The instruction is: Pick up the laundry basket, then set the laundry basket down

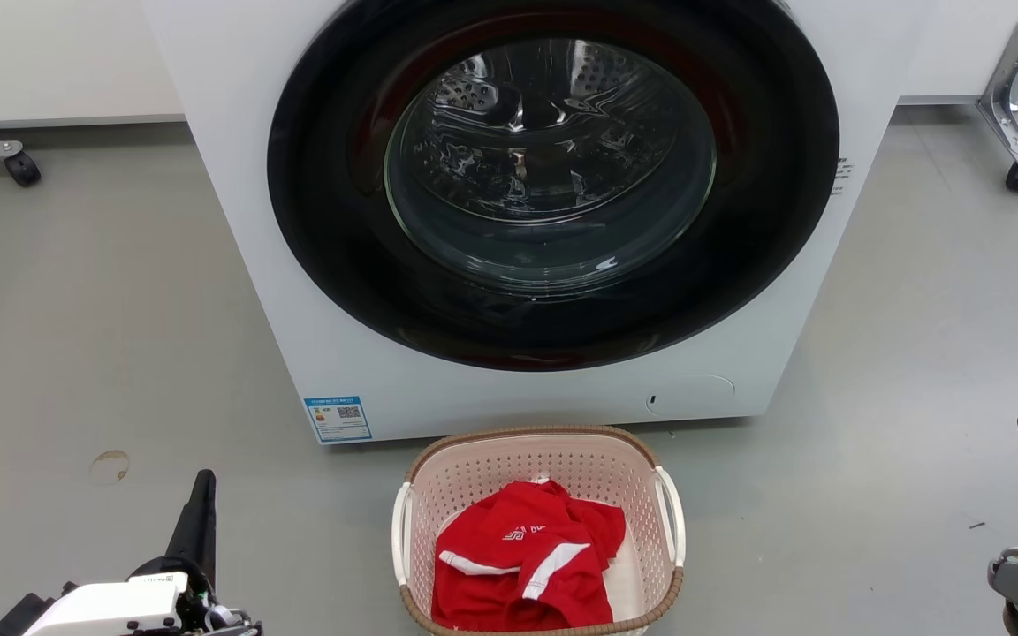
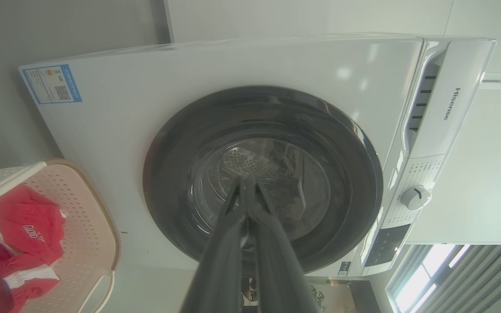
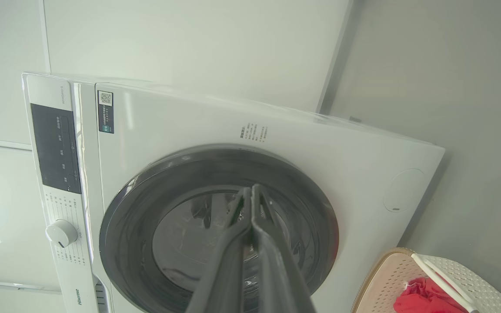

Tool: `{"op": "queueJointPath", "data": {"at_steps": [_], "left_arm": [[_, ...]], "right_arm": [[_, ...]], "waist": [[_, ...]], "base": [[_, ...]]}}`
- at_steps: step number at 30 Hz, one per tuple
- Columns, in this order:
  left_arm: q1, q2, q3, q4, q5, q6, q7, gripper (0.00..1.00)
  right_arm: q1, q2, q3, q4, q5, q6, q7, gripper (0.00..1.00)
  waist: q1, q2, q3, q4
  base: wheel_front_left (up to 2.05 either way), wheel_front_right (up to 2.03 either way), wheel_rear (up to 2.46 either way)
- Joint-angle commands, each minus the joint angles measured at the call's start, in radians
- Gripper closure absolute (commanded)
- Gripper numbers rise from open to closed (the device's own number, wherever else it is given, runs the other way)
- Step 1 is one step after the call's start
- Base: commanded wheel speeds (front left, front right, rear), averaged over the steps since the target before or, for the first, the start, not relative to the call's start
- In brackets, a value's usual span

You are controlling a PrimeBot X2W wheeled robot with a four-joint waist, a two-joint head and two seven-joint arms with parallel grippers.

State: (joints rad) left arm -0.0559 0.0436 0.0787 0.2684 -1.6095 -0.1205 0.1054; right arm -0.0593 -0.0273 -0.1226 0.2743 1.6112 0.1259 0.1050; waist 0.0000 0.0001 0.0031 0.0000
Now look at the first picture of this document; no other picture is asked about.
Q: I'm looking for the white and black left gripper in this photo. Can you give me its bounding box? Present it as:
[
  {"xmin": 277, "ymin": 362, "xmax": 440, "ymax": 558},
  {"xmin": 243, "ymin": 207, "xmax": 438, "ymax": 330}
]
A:
[{"xmin": 23, "ymin": 469, "xmax": 262, "ymax": 636}]

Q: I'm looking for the pink perforated plastic laundry basket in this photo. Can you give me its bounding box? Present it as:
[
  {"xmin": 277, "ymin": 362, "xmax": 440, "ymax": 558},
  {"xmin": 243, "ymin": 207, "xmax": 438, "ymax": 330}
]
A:
[{"xmin": 391, "ymin": 425, "xmax": 687, "ymax": 636}]

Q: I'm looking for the blue energy label sticker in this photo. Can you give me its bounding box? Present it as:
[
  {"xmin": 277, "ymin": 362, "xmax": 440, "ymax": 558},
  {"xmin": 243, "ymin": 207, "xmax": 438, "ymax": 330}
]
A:
[{"xmin": 304, "ymin": 396, "xmax": 373, "ymax": 443}]

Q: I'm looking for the red and white sports garment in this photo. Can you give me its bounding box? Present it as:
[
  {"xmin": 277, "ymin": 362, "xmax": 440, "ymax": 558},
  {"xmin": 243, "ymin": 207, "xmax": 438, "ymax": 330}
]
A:
[{"xmin": 431, "ymin": 479, "xmax": 627, "ymax": 632}]

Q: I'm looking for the black round glass washer door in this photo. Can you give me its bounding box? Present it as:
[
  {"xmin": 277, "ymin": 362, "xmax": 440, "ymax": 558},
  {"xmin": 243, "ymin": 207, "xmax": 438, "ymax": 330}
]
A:
[{"xmin": 267, "ymin": 0, "xmax": 840, "ymax": 372}]

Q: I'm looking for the white front-load washing machine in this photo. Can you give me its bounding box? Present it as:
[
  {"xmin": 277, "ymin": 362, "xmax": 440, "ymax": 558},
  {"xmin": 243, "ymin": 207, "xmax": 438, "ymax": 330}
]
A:
[{"xmin": 140, "ymin": 0, "xmax": 925, "ymax": 445}]

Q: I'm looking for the white partition panel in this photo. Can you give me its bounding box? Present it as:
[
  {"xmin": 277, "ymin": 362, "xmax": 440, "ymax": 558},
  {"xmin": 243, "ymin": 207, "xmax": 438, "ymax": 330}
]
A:
[
  {"xmin": 898, "ymin": 0, "xmax": 1018, "ymax": 105},
  {"xmin": 0, "ymin": 0, "xmax": 185, "ymax": 132}
]

